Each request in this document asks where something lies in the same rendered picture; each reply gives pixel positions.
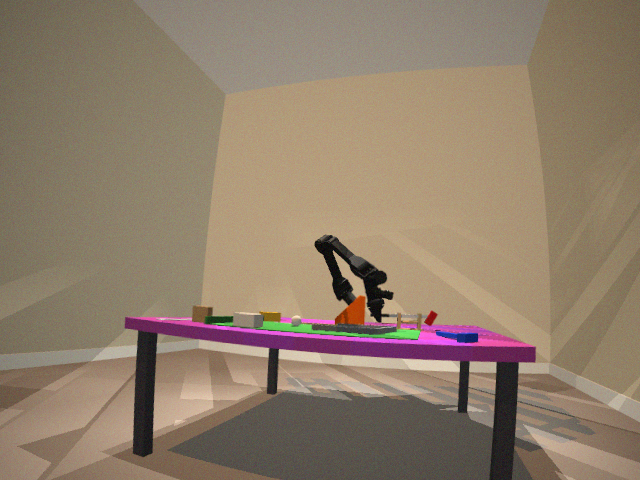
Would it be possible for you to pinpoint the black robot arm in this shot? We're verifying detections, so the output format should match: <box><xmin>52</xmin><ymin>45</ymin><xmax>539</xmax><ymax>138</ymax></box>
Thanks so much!
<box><xmin>314</xmin><ymin>235</ymin><xmax>394</xmax><ymax>305</ymax></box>

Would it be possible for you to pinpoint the blue putter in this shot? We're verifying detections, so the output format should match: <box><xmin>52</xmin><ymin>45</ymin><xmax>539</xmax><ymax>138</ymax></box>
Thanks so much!
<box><xmin>436</xmin><ymin>331</ymin><xmax>478</xmax><ymax>343</ymax></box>

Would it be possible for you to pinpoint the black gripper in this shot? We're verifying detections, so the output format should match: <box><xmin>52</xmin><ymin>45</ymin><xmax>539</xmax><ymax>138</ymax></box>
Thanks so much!
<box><xmin>365</xmin><ymin>286</ymin><xmax>385</xmax><ymax>323</ymax></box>

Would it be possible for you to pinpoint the yellow block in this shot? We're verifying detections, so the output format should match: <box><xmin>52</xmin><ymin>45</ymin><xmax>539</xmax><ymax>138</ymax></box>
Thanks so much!
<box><xmin>259</xmin><ymin>312</ymin><xmax>281</xmax><ymax>322</ymax></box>

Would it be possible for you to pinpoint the large green mat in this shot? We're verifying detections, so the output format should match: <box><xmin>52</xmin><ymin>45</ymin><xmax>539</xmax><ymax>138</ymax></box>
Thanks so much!
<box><xmin>206</xmin><ymin>321</ymin><xmax>421</xmax><ymax>340</ymax></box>

